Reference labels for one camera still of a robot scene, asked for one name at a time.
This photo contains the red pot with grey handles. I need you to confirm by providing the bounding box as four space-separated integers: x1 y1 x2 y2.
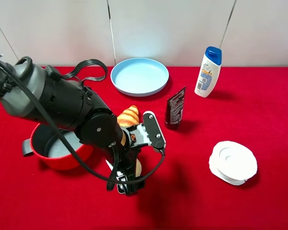
22 124 93 171

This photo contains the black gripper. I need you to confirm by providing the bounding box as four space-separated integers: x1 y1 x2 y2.
106 125 149 196

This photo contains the red tablecloth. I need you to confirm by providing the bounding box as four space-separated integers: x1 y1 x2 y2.
0 67 288 230

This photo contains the white round container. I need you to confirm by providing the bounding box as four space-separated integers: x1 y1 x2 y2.
208 141 258 186

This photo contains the black cosmetic tube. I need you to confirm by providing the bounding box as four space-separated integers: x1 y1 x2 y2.
165 86 186 130

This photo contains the round yellow bun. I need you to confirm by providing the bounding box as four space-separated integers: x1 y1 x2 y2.
135 159 142 177

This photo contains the white shampoo bottle blue cap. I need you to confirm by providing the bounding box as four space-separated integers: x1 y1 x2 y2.
194 46 222 98

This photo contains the light blue plate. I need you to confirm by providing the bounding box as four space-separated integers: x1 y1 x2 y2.
110 57 169 97

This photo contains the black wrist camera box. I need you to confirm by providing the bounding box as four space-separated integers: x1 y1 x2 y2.
143 111 166 154

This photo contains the black cable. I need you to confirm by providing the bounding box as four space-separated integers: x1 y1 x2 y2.
0 56 166 185

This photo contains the croissant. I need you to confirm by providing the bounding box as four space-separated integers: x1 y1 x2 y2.
117 105 140 127

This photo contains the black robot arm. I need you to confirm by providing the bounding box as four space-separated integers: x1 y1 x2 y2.
0 56 148 195

